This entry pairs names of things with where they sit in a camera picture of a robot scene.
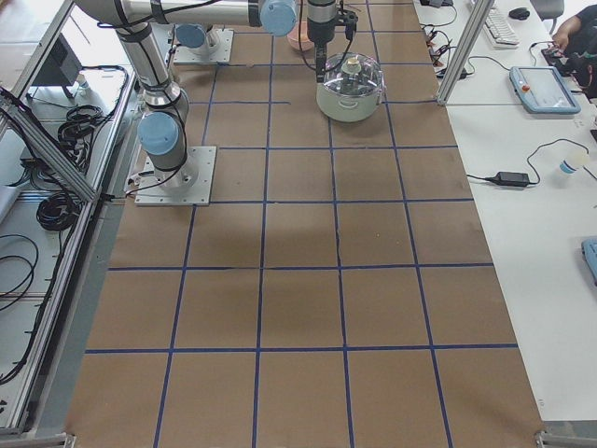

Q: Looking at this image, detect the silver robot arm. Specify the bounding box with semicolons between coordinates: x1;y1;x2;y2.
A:
174;23;220;52
77;1;358;202

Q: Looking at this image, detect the paper cup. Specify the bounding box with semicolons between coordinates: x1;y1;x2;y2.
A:
559;151;590;175

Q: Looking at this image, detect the white keyboard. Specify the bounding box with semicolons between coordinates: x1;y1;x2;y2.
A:
483;7;520;49

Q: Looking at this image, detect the glass pot lid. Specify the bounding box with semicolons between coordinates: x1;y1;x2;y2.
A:
322;52;385;98

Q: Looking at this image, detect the pale green cooking pot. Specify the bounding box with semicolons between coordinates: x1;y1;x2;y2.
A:
316;83;385;122

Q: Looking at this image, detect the blue teach pendant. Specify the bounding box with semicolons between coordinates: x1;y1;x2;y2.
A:
508;66;581;115

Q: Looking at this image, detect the black power adapter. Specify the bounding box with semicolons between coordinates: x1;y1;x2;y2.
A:
493;172;532;188

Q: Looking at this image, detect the pink bowl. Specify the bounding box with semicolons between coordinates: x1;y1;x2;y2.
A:
286;21;314;51

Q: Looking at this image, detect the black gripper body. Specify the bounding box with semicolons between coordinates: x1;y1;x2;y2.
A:
307;0;357;45

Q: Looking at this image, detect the aluminium frame post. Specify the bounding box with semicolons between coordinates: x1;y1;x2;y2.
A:
437;0;494;105

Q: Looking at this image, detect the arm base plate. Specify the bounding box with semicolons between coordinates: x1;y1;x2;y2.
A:
174;25;234;65
134;146;217;206

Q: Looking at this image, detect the brown paper table mat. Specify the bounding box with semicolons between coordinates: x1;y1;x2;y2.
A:
66;1;541;447

